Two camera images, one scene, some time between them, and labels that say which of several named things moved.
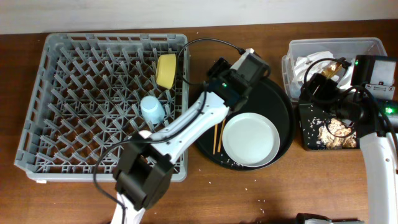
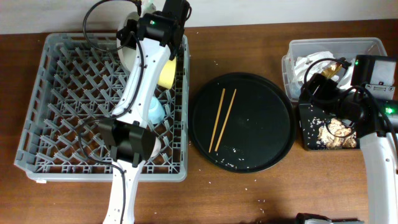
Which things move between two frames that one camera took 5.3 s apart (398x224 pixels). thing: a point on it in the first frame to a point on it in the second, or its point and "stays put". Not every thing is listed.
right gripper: [328, 86] stays put
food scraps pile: [337, 127] stays put
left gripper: [219, 66] to [132, 30]
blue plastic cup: [152, 109] stays put
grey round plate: [250, 139] to [128, 55]
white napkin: [306, 65] stays put
